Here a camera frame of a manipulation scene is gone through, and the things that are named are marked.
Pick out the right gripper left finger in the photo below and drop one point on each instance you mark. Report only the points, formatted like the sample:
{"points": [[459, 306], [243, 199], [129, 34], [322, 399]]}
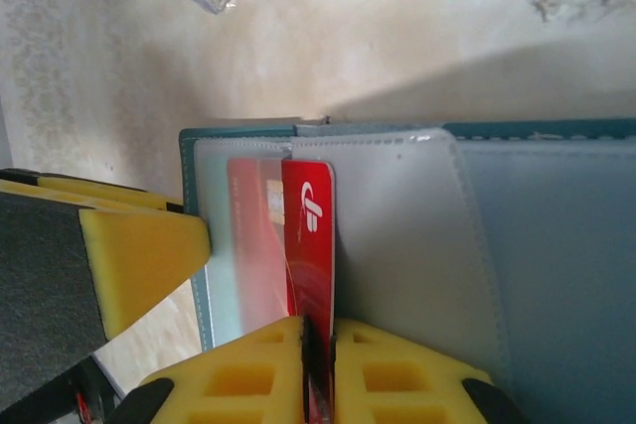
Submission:
{"points": [[238, 384]]}

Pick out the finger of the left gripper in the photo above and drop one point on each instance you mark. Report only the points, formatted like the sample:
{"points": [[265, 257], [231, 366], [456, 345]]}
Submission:
{"points": [[99, 190], [139, 255]]}

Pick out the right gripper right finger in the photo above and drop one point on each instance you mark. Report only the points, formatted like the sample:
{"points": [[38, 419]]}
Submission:
{"points": [[397, 384]]}

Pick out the red VIP card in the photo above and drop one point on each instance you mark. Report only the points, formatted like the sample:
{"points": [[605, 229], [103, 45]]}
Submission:
{"points": [[310, 255]]}

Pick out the teal leather card holder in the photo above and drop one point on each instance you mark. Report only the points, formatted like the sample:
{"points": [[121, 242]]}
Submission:
{"points": [[546, 270]]}

